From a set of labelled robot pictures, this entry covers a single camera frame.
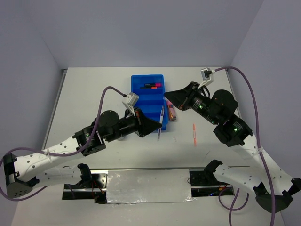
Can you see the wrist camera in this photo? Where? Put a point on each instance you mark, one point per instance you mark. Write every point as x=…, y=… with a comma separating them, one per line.
x=130, y=100
x=207, y=76

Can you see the orange thin pen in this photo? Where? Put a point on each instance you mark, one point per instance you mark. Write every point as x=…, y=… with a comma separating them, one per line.
x=194, y=135

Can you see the orange capped black highlighter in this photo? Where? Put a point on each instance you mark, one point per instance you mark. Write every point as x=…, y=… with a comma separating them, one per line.
x=148, y=87

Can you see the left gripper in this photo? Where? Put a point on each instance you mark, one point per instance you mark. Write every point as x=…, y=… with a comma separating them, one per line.
x=145, y=125

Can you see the pink capped black highlighter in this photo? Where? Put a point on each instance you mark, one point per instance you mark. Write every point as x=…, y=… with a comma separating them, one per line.
x=158, y=84

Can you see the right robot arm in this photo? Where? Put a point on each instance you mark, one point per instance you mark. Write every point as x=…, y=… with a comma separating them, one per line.
x=273, y=188

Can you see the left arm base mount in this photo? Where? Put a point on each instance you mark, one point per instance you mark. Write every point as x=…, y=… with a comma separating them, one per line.
x=95, y=190

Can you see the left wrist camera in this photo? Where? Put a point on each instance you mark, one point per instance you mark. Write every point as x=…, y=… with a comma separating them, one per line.
x=130, y=100

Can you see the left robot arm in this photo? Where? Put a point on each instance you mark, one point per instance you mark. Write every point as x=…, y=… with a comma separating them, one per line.
x=48, y=167

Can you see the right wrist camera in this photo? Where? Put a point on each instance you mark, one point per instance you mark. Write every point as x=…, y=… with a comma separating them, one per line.
x=207, y=76

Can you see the blue plastic compartment tray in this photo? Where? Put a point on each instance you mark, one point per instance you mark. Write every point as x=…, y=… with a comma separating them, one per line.
x=150, y=100

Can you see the left blue tape roll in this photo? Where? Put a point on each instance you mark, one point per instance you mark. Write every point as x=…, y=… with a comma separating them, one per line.
x=121, y=138

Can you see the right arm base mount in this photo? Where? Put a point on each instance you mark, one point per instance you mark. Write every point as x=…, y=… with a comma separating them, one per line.
x=204, y=185

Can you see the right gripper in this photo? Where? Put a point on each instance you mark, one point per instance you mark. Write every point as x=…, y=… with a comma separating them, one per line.
x=181, y=98

